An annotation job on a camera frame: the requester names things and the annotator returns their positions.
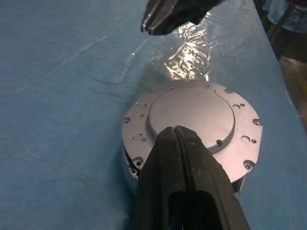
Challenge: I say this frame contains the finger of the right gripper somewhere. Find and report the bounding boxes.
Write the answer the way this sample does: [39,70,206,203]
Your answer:
[140,0,175,37]
[167,0,223,33]

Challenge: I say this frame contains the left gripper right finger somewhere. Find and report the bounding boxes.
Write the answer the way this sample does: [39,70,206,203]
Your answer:
[176,126,251,230]

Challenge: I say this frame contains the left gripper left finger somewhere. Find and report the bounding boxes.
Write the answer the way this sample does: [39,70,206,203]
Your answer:
[138,126,190,230]

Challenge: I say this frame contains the grey finned motor disc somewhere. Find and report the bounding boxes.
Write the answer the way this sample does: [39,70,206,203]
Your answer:
[121,80,264,184]

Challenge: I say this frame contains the blue plastic table cover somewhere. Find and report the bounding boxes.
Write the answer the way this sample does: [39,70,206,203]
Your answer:
[0,0,307,230]

